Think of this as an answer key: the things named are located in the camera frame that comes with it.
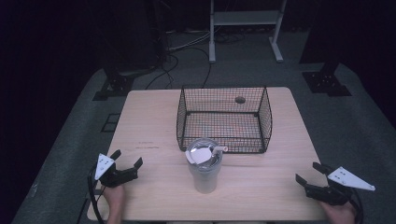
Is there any white floor cable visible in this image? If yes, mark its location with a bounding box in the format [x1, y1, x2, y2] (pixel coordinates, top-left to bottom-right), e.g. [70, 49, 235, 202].
[167, 30, 213, 53]

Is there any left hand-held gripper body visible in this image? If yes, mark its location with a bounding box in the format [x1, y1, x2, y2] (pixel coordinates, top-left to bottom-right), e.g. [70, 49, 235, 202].
[94, 152, 139, 189]

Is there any black stand base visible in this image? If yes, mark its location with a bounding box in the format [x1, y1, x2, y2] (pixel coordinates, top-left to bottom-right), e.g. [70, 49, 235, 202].
[92, 69, 135, 102]
[301, 61, 353, 98]

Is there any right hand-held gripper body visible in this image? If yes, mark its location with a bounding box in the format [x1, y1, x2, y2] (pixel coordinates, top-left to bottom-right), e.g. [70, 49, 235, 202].
[304, 165, 376, 206]

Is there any white metal stand frame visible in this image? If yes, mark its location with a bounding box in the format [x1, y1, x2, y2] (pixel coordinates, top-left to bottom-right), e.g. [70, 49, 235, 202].
[208, 0, 289, 64]

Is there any black wire mesh basket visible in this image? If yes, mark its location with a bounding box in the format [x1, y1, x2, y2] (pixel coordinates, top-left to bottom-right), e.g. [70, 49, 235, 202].
[176, 86, 274, 155]

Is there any black floor cable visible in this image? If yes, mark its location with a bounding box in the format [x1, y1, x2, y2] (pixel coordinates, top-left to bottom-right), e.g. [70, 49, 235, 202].
[144, 46, 213, 91]

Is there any clear tumbler with straw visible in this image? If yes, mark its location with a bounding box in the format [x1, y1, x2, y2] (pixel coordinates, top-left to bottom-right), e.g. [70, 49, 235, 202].
[185, 137, 229, 195]

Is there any person's left hand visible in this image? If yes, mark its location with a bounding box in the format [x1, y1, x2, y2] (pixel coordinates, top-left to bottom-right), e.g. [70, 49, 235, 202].
[103, 185, 126, 217]

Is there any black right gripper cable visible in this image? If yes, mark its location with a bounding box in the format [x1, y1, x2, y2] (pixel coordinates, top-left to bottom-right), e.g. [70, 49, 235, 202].
[349, 188, 365, 224]

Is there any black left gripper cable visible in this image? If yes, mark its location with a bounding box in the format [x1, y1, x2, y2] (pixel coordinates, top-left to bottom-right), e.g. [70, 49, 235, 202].
[87, 163, 106, 224]

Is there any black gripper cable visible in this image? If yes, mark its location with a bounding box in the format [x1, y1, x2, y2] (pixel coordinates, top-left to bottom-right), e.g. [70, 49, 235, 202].
[349, 188, 365, 224]
[87, 163, 106, 224]

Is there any person's right hand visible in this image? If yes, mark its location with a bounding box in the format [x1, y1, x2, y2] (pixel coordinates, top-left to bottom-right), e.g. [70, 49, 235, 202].
[319, 200, 358, 224]

